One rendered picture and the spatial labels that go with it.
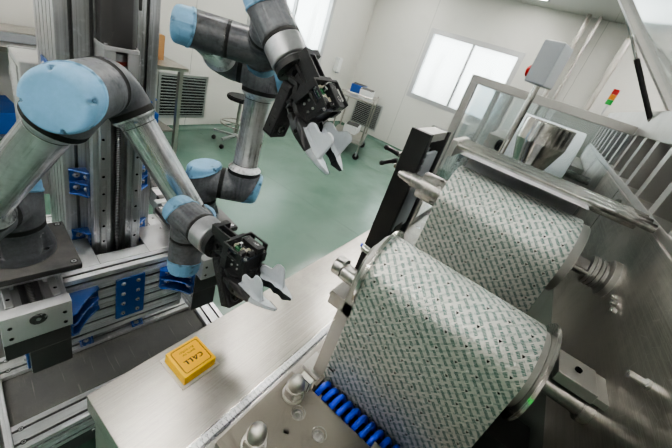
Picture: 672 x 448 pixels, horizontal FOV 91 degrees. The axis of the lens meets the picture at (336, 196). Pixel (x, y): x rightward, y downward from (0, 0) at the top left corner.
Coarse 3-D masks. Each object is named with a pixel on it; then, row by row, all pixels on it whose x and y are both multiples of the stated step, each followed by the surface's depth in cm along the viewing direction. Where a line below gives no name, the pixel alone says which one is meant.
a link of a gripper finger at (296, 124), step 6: (288, 114) 57; (294, 114) 58; (294, 120) 57; (300, 120) 57; (294, 126) 56; (300, 126) 57; (306, 126) 58; (294, 132) 57; (300, 132) 57; (300, 138) 57; (306, 138) 57; (300, 144) 57; (306, 144) 57
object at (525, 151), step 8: (520, 144) 99; (528, 144) 96; (536, 144) 95; (520, 152) 99; (528, 152) 97; (536, 152) 96; (544, 152) 95; (552, 152) 94; (560, 152) 95; (520, 160) 100; (528, 160) 98; (536, 160) 97; (544, 160) 96; (552, 160) 97; (544, 168) 99
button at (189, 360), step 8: (184, 344) 68; (192, 344) 69; (200, 344) 69; (176, 352) 66; (184, 352) 67; (192, 352) 67; (200, 352) 68; (208, 352) 68; (168, 360) 65; (176, 360) 65; (184, 360) 65; (192, 360) 66; (200, 360) 66; (208, 360) 67; (176, 368) 64; (184, 368) 64; (192, 368) 64; (200, 368) 65; (184, 376) 63; (192, 376) 64; (184, 384) 63
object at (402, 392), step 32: (352, 320) 53; (352, 352) 55; (384, 352) 51; (352, 384) 56; (384, 384) 52; (416, 384) 49; (448, 384) 46; (384, 416) 53; (416, 416) 50; (448, 416) 47; (480, 416) 44
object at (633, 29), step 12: (624, 0) 94; (624, 12) 95; (636, 24) 94; (636, 36) 94; (636, 60) 98; (648, 60) 94; (636, 72) 98; (660, 84) 93; (648, 96) 98; (660, 96) 95; (648, 108) 98; (648, 120) 98
